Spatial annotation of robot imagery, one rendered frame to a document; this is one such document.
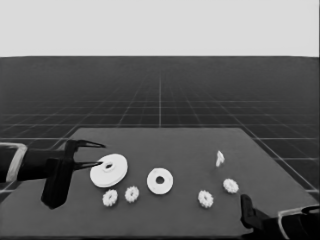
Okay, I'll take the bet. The large thick white disc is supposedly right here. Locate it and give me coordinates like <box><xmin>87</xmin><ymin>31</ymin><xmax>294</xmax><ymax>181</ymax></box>
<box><xmin>89</xmin><ymin>153</ymin><xmax>129</xmax><ymax>189</ymax></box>

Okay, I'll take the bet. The small white gear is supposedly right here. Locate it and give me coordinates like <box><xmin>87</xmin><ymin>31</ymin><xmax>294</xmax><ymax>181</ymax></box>
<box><xmin>197</xmin><ymin>189</ymin><xmax>215</xmax><ymax>209</ymax></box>
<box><xmin>124</xmin><ymin>185</ymin><xmax>140</xmax><ymax>204</ymax></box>
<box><xmin>222</xmin><ymin>178</ymin><xmax>240</xmax><ymax>195</ymax></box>
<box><xmin>102</xmin><ymin>188</ymin><xmax>119</xmax><ymax>208</ymax></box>

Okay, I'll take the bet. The small white T-shaped piece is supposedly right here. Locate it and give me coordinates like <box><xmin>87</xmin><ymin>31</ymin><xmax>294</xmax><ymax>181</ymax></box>
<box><xmin>215</xmin><ymin>150</ymin><xmax>225</xmax><ymax>168</ymax></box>

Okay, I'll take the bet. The white round carrier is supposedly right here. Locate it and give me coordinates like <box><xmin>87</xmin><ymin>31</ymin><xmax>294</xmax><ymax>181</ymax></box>
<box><xmin>146</xmin><ymin>167</ymin><xmax>174</xmax><ymax>195</ymax></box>

